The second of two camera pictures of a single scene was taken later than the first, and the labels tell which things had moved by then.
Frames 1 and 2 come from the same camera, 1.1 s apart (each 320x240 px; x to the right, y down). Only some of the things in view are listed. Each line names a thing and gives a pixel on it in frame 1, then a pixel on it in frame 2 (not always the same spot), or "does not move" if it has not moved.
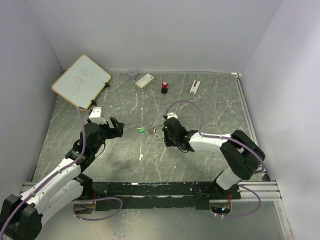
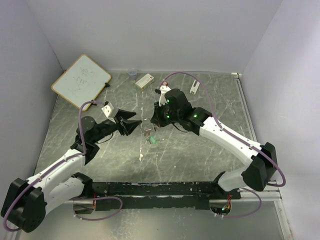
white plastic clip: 193,89 does not move
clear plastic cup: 132,73 does not move
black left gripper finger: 120,126 → 124,114
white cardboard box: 145,81 does not move
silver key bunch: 152,129 → 147,131
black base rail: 131,196 does not move
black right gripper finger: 167,137 → 157,120
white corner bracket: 236,73 does not move
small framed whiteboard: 82,82 does not move
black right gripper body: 174,139 → 164,111
